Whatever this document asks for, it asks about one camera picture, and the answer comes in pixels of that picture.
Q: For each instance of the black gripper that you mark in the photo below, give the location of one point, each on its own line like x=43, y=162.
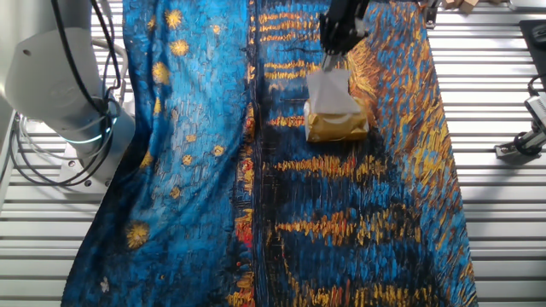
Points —
x=341, y=21

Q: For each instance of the white paper napkin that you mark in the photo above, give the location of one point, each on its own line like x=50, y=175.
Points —
x=330, y=94

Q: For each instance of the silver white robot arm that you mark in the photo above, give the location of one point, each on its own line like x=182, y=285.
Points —
x=47, y=85

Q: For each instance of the dark metal pole clamp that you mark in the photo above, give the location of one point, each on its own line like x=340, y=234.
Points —
x=430, y=17

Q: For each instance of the wooden block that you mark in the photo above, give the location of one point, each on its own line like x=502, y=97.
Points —
x=469, y=5
x=450, y=3

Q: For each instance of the starry night painting tablecloth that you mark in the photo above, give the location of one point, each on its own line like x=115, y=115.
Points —
x=192, y=170

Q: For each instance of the black mouse pad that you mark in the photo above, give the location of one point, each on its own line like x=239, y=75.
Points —
x=531, y=64

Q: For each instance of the dark computer mouse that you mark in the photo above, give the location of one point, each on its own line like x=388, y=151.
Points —
x=541, y=35

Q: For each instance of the silver camera mount bracket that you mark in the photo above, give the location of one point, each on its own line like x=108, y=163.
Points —
x=507, y=150

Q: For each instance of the small silver camera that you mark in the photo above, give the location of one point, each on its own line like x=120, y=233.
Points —
x=538, y=111

